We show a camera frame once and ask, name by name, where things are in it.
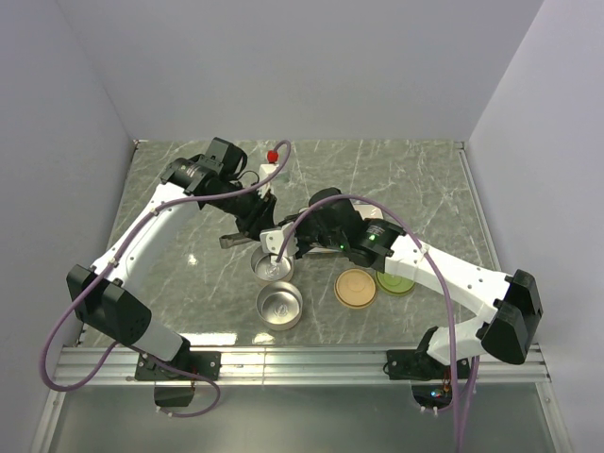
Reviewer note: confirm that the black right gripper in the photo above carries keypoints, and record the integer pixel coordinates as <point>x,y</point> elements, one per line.
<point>302,246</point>

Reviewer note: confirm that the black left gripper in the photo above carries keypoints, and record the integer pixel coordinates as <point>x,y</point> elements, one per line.
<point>260,217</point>

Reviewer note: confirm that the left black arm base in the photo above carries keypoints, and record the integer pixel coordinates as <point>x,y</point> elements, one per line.
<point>206,364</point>

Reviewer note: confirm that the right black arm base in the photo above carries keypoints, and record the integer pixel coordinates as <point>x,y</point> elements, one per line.
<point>407,364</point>

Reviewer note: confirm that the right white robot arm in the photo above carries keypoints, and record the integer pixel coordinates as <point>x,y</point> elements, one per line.
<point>507,309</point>

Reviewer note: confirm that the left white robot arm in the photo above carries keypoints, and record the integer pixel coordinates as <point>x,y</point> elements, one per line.
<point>106,294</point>

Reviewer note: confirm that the white rectangular plate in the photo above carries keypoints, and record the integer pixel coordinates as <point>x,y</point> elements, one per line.
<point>368,211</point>

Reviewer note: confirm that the beige round lid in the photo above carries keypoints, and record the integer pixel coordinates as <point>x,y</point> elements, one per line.
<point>355,289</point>

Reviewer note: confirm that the green round lid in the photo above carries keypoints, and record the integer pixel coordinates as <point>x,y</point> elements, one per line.
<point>394,285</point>

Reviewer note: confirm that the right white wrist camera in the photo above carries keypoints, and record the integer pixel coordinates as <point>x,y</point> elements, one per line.
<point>273,239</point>

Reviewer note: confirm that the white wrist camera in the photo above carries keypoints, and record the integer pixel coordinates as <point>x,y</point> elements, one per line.
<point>273,239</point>
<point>266,173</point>

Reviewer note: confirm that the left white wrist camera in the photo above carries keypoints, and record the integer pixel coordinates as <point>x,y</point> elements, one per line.
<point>266,173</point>

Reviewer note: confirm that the steel bowl far from rail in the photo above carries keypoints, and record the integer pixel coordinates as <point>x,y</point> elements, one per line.
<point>267,269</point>

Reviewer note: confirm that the steel bowl near rail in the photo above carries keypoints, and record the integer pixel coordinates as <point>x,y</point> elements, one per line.
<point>279,305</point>

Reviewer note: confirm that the aluminium front rail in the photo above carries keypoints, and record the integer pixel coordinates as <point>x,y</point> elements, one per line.
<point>283,365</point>

